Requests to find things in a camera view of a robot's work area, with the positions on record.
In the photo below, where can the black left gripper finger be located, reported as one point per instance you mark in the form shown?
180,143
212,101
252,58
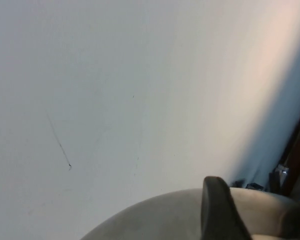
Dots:
217,212

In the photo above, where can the steel pot lid black knob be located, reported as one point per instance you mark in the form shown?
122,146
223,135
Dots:
152,220

